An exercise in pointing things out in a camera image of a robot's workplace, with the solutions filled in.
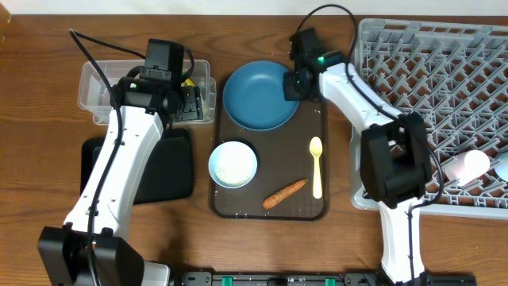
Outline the light blue cup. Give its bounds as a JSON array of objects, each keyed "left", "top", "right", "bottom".
[{"left": 495, "top": 152, "right": 508, "bottom": 181}]

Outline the pink white cup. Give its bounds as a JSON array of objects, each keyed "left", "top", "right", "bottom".
[{"left": 444, "top": 150, "right": 491, "bottom": 187}]

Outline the green orange snack wrapper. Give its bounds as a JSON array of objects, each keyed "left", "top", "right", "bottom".
[{"left": 181, "top": 78, "right": 206, "bottom": 107}]

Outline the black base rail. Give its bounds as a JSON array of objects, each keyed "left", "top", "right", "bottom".
[{"left": 168, "top": 272, "right": 477, "bottom": 286}]

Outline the black plastic bin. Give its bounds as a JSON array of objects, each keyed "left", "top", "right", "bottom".
[{"left": 79, "top": 127, "right": 195, "bottom": 206}]

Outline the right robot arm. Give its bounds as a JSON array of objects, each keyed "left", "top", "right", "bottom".
[{"left": 283, "top": 28, "right": 431, "bottom": 285}]

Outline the orange carrot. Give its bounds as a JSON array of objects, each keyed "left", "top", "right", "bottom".
[{"left": 263, "top": 179, "right": 307, "bottom": 210}]

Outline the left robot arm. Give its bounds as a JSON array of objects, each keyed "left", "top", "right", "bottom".
[{"left": 38, "top": 66, "right": 202, "bottom": 285}]

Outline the light blue bowl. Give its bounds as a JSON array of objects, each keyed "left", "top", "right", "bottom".
[{"left": 208, "top": 141, "right": 258, "bottom": 189}]

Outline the dark brown serving tray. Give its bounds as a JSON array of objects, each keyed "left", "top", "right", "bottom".
[{"left": 210, "top": 76, "right": 330, "bottom": 221}]

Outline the pale yellow spoon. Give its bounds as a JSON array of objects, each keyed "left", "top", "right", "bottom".
[{"left": 309, "top": 137, "right": 323, "bottom": 199}]

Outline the grey dishwasher rack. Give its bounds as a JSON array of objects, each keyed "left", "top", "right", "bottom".
[{"left": 354, "top": 18, "right": 507, "bottom": 220}]

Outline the clear plastic bin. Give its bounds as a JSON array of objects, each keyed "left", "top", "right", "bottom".
[{"left": 77, "top": 60, "right": 217, "bottom": 126}]

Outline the dark blue plate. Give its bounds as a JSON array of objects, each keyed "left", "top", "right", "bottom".
[{"left": 222, "top": 60, "right": 299, "bottom": 131}]

